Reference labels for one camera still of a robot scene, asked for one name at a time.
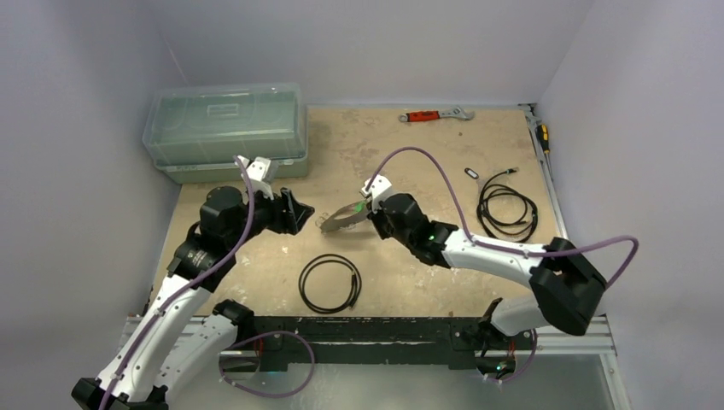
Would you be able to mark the yellow black screwdriver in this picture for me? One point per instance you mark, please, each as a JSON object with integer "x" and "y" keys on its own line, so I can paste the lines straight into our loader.
{"x": 542, "y": 136}

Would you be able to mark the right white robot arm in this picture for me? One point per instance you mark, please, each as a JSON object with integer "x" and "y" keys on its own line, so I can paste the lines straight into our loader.
{"x": 566, "y": 288}

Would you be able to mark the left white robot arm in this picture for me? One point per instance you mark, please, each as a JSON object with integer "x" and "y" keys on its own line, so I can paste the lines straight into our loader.
{"x": 157, "y": 362}

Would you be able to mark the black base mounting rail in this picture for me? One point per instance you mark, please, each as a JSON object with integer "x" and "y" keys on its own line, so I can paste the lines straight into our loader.
{"x": 457, "y": 343}

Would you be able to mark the red handled adjustable wrench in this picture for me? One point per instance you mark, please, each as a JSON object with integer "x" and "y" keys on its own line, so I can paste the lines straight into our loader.
{"x": 429, "y": 115}

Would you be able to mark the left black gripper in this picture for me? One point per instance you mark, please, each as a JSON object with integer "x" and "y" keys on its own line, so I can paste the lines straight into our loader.
{"x": 288, "y": 214}

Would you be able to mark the clear green plastic storage box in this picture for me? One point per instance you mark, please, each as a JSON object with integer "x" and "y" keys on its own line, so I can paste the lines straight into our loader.
{"x": 193, "y": 133}

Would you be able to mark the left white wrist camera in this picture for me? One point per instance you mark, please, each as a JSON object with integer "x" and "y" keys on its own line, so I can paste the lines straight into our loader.
{"x": 259, "y": 172}

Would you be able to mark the black key tag by cable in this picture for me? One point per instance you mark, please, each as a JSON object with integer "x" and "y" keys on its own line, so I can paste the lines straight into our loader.
{"x": 471, "y": 173}

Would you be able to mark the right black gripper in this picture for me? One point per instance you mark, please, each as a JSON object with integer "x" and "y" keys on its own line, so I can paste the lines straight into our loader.
{"x": 379, "y": 216}

